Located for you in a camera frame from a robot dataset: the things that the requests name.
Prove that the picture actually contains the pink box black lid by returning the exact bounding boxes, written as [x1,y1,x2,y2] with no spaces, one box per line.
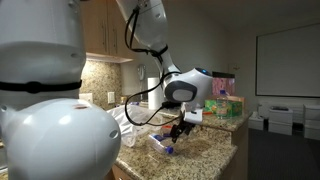
[211,71,237,98]

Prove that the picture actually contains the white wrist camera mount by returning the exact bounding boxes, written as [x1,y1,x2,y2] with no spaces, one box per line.
[182,109,204,126]

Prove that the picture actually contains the green tissue box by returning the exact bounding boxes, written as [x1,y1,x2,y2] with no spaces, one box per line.
[203,99,244,119]

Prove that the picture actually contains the wooden counter cabinet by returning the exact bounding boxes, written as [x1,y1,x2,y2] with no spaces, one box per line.
[110,162,142,180]

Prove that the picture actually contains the clear bottle blue cap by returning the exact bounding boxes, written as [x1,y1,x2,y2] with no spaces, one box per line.
[215,89,231,120]

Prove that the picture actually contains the wooden wall cabinets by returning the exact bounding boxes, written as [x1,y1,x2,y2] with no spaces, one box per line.
[79,0,135,64]

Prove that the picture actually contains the black strap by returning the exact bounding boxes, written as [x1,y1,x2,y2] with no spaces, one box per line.
[0,79,83,95]

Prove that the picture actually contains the white wall outlet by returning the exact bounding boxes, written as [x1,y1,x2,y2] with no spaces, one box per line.
[78,92,95,104]
[106,91,116,105]

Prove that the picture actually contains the white projection screen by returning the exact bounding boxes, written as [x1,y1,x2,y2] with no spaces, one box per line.
[255,22,320,99]

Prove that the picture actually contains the clear plastic bag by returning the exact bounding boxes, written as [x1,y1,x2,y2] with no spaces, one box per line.
[107,104,170,148]

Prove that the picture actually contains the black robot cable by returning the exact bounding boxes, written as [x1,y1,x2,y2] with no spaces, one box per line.
[123,4,183,128]

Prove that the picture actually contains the water bottle plain blue label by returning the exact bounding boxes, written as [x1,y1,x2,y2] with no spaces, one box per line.
[148,133,175,156]

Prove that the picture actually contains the white paper towel roll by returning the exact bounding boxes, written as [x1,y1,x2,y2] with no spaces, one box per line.
[146,77,164,111]

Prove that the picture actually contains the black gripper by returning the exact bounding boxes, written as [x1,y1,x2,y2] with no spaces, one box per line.
[169,118,196,145]

